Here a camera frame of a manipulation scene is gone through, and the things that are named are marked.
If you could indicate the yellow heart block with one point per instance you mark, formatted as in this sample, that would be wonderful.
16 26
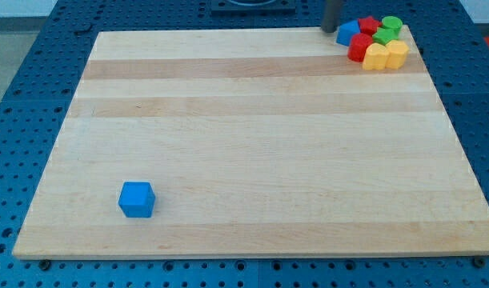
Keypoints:
376 57

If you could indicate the blue pentagon block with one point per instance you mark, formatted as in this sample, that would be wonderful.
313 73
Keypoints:
346 31

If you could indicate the red cylinder block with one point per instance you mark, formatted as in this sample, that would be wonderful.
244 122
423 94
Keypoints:
358 46

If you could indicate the green star block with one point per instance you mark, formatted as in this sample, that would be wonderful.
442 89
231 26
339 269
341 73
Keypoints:
385 35

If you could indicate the blue cube block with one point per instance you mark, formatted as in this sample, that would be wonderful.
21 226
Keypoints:
137 199

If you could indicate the green cylinder block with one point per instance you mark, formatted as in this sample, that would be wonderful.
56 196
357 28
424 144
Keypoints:
392 23

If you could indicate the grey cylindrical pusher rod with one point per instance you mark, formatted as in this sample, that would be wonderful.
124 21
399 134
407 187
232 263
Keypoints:
331 15

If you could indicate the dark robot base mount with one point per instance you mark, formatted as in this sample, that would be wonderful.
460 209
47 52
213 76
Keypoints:
251 6

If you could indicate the light wooden board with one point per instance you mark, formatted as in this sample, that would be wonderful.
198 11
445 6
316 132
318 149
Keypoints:
258 143

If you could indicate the red star block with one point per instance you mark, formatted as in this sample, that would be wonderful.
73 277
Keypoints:
369 25

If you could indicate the yellow hexagon block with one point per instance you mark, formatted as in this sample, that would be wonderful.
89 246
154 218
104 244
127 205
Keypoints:
398 51

